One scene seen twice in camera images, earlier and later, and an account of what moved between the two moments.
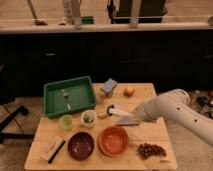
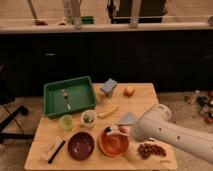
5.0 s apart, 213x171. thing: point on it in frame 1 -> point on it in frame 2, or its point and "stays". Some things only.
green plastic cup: [66, 122] stays
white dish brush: [113, 111] -> [111, 130]
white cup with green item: [88, 118] stays
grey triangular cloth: [127, 121] stays
